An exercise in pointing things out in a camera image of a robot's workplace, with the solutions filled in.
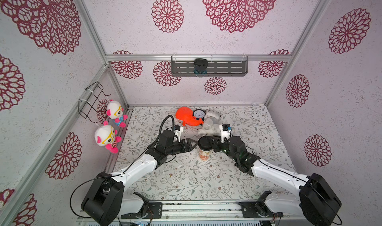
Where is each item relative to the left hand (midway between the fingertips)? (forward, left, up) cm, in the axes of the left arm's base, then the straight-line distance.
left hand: (194, 145), depth 81 cm
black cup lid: (0, -6, +3) cm, 6 cm away
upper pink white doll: (+22, +50, +2) cm, 55 cm away
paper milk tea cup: (-3, -6, -5) cm, 9 cm away
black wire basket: (+19, +54, +20) cm, 61 cm away
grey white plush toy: (+16, -11, -4) cm, 20 cm away
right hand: (+4, -9, +2) cm, 9 cm away
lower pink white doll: (+3, +48, +5) cm, 48 cm away
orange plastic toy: (+32, +6, -12) cm, 34 cm away
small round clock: (+34, -5, -14) cm, 37 cm away
